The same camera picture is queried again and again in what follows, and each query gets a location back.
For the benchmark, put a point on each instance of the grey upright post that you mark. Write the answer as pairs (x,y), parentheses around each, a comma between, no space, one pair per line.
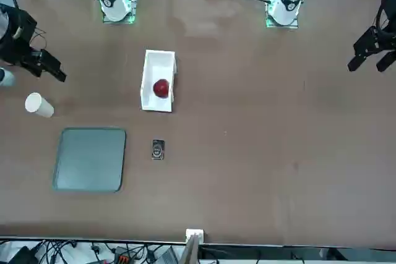
(190,251)

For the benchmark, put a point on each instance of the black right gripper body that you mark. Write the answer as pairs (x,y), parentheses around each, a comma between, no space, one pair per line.
(15,41)

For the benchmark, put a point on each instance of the small black device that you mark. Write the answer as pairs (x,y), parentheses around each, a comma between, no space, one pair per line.
(158,150)

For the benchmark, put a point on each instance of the white table edge bracket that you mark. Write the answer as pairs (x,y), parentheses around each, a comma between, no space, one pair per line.
(195,233)

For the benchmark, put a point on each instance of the dark power adapter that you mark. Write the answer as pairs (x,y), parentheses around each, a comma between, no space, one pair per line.
(167,256)

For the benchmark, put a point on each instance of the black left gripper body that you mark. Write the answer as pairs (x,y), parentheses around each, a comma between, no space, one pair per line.
(390,23)

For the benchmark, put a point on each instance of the black box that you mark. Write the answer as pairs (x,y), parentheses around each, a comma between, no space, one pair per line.
(20,256)

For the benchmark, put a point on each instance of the white paper cup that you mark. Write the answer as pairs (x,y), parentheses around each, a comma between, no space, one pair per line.
(38,104)

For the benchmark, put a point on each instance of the white plastic box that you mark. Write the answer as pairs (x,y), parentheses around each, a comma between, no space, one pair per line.
(156,66)

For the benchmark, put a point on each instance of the red black connector block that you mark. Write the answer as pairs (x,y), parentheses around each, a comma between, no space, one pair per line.
(121,258)

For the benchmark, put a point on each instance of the gray tray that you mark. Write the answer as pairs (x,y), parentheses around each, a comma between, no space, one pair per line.
(89,159)

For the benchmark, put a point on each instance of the red apple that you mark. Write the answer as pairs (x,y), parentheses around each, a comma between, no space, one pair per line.
(161,88)

